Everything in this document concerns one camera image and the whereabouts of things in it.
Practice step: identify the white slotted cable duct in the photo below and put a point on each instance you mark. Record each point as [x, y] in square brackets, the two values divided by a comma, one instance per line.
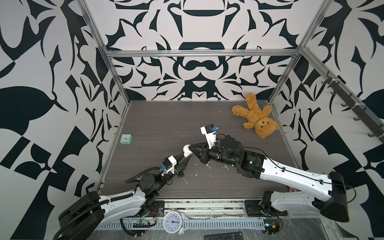
[206, 224]

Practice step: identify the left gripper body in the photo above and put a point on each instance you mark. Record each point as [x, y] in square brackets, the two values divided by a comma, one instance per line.
[172, 172]

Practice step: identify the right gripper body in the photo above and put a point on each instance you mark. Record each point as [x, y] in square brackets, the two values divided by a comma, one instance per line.
[218, 153]

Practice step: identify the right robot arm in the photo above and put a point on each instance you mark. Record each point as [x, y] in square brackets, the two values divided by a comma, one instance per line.
[322, 193]

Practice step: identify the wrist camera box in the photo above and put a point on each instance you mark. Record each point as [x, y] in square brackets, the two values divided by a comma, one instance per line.
[168, 166]
[210, 133]

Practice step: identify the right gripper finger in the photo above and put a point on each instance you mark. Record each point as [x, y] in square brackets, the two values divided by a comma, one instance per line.
[199, 154]
[199, 145]

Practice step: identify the brown teddy bear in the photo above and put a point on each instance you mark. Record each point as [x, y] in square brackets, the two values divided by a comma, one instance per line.
[257, 118]

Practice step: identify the white round alarm clock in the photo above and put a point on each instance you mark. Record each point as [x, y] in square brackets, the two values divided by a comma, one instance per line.
[175, 222]

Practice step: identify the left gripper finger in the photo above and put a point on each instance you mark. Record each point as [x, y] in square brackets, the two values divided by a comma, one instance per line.
[179, 157]
[183, 164]

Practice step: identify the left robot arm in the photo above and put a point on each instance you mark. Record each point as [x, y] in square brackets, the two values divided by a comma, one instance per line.
[93, 211]

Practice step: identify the black remote control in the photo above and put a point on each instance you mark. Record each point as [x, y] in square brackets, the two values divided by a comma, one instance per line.
[225, 236]

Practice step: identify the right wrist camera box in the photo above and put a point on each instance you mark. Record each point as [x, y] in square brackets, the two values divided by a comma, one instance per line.
[210, 133]

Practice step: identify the black wall hook rail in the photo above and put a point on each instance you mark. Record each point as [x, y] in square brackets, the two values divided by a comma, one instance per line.
[361, 110]

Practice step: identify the white earbud charging case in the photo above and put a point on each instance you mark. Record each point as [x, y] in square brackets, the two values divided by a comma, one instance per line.
[186, 150]

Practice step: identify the small teal square clock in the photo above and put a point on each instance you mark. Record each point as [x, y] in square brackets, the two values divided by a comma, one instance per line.
[126, 139]

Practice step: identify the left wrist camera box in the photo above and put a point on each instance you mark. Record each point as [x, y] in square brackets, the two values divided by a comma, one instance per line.
[168, 166]

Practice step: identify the green circuit board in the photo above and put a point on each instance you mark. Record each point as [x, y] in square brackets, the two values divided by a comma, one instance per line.
[271, 227]

